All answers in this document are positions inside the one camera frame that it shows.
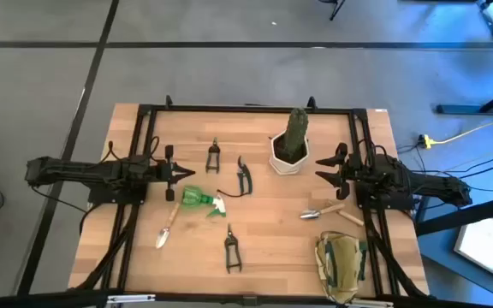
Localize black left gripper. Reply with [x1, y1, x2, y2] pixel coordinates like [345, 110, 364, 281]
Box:
[143, 144, 197, 203]

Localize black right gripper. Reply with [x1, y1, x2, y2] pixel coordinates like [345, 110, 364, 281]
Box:
[315, 142, 365, 201]

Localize small black green pruning shears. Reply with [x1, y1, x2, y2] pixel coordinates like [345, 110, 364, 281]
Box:
[205, 136, 222, 175]

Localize white hexagonal plant pot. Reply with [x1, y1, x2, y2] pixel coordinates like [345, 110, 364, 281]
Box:
[269, 130, 311, 177]

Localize green cactus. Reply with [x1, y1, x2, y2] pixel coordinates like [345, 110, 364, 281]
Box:
[281, 106, 310, 162]

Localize green pruner with black strap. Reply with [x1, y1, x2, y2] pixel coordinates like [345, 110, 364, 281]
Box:
[216, 154, 254, 198]

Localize pointed trowel with wooden handle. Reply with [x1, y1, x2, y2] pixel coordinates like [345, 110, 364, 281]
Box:
[155, 201, 182, 251]

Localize tan green gardening bag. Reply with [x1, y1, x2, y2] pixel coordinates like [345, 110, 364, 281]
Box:
[313, 230, 370, 305]

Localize green plastic spray bottle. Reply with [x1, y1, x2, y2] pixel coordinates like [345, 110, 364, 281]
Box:
[181, 184, 228, 219]

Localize dark diagonal metal beam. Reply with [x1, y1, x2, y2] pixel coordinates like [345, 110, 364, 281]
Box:
[414, 192, 493, 237]

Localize black stand leg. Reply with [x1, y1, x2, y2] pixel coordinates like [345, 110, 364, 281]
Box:
[318, 0, 347, 21]

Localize white floor panel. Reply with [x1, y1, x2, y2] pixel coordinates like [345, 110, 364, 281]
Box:
[453, 216, 493, 280]

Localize black rig crossbar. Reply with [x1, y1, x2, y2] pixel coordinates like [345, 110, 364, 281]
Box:
[0, 288, 493, 308]

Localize green handled garden snips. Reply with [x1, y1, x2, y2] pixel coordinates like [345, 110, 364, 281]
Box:
[223, 222, 243, 275]

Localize black metal table frame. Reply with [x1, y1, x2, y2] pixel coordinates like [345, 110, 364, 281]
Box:
[73, 94, 431, 300]

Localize yellow power plug with cable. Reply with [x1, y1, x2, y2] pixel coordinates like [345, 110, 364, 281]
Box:
[417, 111, 493, 150]

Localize silver metal bracket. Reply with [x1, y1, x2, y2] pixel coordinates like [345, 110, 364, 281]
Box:
[343, 298, 395, 308]
[105, 293, 157, 305]

